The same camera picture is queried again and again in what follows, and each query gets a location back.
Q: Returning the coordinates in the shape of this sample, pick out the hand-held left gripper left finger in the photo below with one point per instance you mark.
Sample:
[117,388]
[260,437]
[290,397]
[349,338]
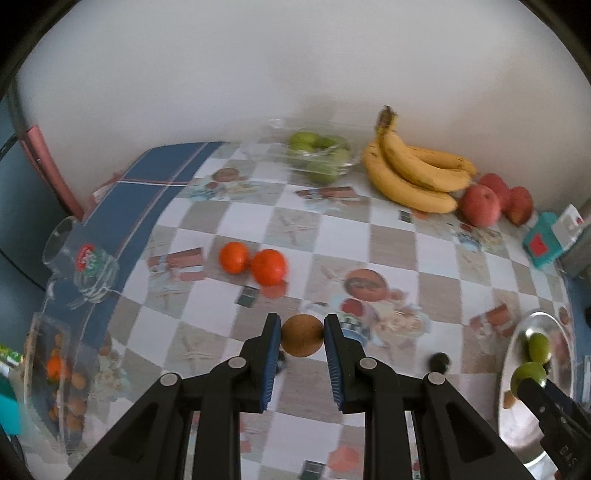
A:
[272,360]

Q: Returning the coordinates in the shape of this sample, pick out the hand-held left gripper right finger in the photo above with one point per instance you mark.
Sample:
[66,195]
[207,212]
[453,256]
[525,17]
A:
[333,360]

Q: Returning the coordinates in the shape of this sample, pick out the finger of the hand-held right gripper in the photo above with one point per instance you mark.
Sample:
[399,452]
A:
[535,399]

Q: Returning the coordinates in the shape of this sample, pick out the dark purple plum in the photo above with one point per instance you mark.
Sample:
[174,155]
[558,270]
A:
[438,361]
[280,359]

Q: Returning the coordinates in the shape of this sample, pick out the large green jujube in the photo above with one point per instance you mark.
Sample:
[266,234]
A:
[526,374]
[539,347]

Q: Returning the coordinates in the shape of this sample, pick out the round steel plate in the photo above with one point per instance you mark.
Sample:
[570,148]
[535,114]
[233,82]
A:
[521,429]

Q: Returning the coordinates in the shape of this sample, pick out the round brown longan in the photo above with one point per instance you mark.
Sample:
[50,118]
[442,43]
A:
[302,336]

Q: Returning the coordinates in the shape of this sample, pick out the pile of small green fruits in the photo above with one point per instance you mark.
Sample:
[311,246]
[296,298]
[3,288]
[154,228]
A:
[323,173]

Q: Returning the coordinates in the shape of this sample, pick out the teal toy box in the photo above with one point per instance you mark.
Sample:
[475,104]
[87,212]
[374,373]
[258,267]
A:
[540,244]

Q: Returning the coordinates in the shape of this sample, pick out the yellow banana bunch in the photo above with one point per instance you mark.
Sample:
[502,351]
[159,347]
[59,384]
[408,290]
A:
[415,194]

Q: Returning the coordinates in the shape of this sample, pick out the red apple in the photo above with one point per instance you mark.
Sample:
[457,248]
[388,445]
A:
[496,183]
[480,205]
[519,205]

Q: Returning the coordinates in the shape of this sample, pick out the pile of brown longans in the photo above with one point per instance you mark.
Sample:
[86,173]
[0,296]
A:
[76,406]

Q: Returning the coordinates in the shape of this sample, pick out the glass mug with red label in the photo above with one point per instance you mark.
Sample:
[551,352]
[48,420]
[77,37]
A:
[90,261]

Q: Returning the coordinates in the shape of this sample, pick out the clear plastic fruit tray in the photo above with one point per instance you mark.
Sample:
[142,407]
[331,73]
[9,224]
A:
[277,152]

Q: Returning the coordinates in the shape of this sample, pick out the small boxed tangerine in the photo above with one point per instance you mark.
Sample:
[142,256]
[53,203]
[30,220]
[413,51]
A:
[54,368]

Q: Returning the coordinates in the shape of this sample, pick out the clear plastic longan box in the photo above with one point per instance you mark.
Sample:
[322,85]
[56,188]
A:
[37,392]

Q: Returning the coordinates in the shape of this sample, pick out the teal plastic bin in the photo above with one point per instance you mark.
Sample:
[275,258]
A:
[9,413]

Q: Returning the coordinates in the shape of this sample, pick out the pink board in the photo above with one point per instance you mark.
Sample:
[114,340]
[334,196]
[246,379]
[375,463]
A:
[51,175]

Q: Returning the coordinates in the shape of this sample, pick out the dark blue furniture panel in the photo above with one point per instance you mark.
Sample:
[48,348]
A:
[18,221]

